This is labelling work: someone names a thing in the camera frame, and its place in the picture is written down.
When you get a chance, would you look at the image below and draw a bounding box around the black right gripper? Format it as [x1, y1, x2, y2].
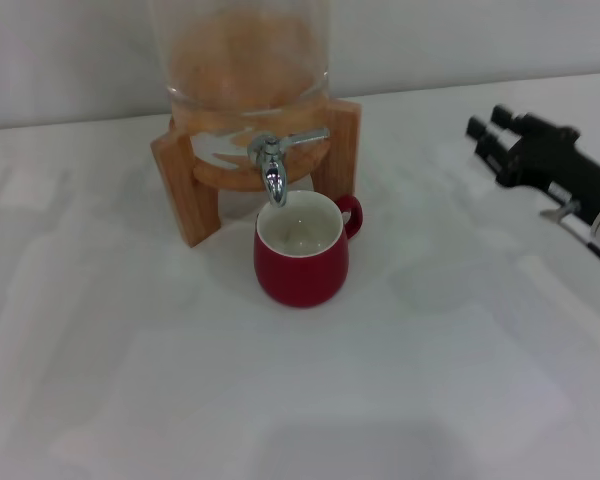
[465, 103, 600, 226]

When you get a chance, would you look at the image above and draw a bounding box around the red cup with white inside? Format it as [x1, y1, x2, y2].
[253, 193, 365, 309]

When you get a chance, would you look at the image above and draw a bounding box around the chrome faucet tap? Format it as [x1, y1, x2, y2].
[247, 127, 331, 208]

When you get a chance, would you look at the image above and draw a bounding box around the clear glass dispenser jar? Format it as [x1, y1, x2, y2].
[147, 0, 331, 166]

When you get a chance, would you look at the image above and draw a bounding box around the wooden dispenser stand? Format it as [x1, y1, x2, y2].
[149, 98, 364, 250]

